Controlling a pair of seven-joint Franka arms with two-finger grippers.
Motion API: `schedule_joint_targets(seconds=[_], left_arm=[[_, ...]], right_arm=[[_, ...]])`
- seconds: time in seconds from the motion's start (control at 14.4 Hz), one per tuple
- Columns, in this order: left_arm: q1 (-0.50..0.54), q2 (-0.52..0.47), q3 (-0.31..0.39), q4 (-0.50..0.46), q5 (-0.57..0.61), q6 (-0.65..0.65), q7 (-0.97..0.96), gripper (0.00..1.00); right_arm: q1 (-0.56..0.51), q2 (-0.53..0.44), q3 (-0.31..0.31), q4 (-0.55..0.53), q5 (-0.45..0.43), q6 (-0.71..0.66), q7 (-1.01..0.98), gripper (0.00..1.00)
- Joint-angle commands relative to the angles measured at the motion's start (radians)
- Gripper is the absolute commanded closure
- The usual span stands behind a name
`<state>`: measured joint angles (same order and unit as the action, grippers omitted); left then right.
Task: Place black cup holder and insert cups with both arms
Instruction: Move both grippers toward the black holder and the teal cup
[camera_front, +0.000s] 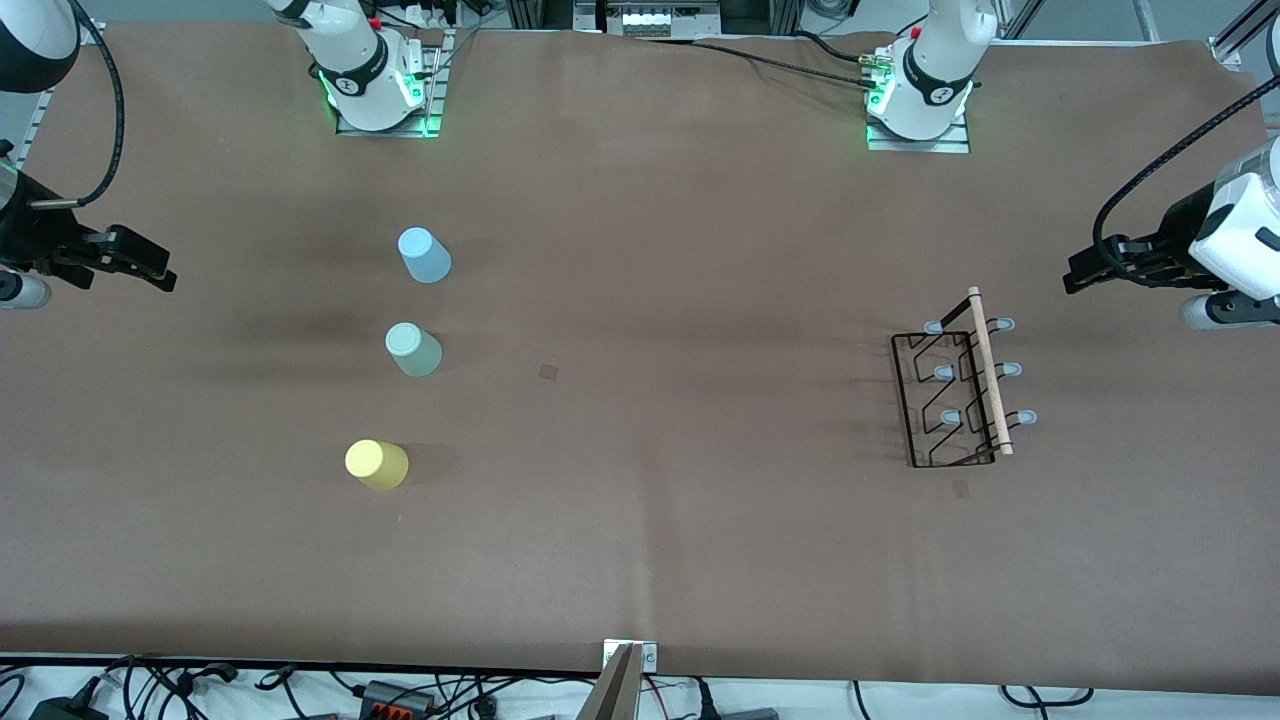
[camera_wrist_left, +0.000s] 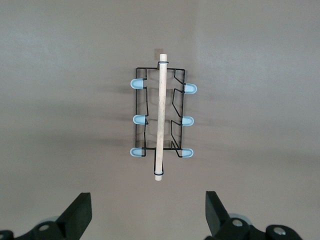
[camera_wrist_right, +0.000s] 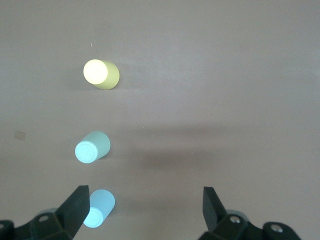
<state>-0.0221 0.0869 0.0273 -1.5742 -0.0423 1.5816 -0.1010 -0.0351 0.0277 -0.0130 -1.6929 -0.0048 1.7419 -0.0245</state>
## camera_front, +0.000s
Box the black looped cable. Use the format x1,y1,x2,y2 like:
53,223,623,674
1000,684,1097,710

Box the brown table cover mat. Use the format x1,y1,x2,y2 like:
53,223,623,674
0,22,1280,696

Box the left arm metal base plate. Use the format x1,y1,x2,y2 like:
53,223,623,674
866,108,972,154

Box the metal bracket with post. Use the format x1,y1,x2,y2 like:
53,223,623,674
578,640,659,720

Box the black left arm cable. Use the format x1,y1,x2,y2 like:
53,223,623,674
1093,78,1280,263

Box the yellow plastic cup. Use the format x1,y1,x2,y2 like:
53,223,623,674
345,439,410,492

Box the white electrical unit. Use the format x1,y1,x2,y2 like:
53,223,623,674
573,0,721,39

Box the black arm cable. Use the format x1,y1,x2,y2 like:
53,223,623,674
1093,78,1280,263
28,0,127,209

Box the long black table cable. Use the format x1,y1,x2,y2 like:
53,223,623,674
640,33,883,93

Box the black power adapter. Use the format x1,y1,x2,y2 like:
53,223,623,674
30,696,109,720

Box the light blue plastic cup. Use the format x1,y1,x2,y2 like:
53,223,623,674
397,227,453,285

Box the black connector block orange levers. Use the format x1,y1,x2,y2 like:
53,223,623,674
358,680,438,717

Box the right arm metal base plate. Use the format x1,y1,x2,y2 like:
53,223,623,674
335,28,448,139

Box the aluminium frame rail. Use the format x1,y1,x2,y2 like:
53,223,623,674
1208,0,1280,69
8,88,53,171

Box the tangled black cables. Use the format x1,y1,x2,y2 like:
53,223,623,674
100,655,301,720

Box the mint green plastic cup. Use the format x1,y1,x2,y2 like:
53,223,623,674
385,322,443,379

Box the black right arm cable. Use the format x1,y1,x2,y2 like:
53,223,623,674
28,0,127,209

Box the black wire cup holder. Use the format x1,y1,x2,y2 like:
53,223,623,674
890,287,1038,469

